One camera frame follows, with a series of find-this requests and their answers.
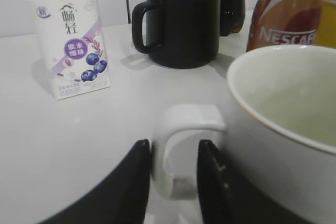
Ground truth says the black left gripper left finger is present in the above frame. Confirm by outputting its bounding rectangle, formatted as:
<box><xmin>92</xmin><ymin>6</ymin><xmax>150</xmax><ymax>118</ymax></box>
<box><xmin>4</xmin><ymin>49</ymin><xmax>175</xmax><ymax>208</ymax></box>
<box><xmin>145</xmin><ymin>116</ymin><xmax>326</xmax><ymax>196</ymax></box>
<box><xmin>44</xmin><ymin>140</ymin><xmax>150</xmax><ymax>223</ymax></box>

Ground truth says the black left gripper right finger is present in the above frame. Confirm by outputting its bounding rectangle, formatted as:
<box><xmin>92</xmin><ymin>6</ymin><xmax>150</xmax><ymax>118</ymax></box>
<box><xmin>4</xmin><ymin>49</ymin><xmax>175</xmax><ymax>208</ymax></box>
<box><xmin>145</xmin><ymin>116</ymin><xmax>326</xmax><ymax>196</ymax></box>
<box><xmin>197</xmin><ymin>140</ymin><xmax>265</xmax><ymax>223</ymax></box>

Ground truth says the white ceramic mug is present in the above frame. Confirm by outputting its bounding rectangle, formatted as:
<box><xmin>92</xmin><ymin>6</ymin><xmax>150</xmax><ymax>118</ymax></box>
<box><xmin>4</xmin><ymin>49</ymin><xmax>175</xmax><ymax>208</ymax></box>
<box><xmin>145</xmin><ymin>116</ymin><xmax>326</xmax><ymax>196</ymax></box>
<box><xmin>153</xmin><ymin>45</ymin><xmax>335</xmax><ymax>223</ymax></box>

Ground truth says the black ceramic mug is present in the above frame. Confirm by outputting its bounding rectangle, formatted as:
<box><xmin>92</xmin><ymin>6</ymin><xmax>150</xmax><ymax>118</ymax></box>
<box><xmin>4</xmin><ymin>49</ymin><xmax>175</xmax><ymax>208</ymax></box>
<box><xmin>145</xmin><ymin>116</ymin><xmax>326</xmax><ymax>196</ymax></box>
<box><xmin>132</xmin><ymin>0</ymin><xmax>220</xmax><ymax>69</ymax></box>

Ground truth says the yellow paper cup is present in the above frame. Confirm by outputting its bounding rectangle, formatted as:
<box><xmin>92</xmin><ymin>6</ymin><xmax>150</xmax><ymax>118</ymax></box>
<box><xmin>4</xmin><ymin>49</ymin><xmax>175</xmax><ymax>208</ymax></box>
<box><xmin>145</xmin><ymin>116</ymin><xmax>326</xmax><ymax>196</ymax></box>
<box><xmin>314</xmin><ymin>0</ymin><xmax>336</xmax><ymax>48</ymax></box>

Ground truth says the brown Nescafe coffee bottle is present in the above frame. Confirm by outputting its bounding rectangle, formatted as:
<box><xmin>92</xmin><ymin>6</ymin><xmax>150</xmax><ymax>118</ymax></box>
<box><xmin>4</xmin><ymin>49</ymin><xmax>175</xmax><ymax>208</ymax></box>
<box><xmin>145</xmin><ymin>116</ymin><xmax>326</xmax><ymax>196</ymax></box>
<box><xmin>246</xmin><ymin>0</ymin><xmax>322</xmax><ymax>51</ymax></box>

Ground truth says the white blueberry yogurt carton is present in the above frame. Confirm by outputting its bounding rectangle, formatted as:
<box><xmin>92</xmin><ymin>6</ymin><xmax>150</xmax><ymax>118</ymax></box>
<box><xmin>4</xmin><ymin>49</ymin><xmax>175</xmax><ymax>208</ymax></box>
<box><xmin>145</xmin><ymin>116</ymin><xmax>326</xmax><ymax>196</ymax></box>
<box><xmin>28</xmin><ymin>0</ymin><xmax>111</xmax><ymax>100</ymax></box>

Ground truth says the dark cola bottle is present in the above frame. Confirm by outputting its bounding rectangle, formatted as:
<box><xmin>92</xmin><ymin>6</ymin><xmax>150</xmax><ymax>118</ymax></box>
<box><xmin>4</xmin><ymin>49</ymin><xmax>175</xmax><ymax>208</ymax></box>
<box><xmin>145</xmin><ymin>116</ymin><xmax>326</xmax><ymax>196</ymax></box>
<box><xmin>219</xmin><ymin>0</ymin><xmax>246</xmax><ymax>37</ymax></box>

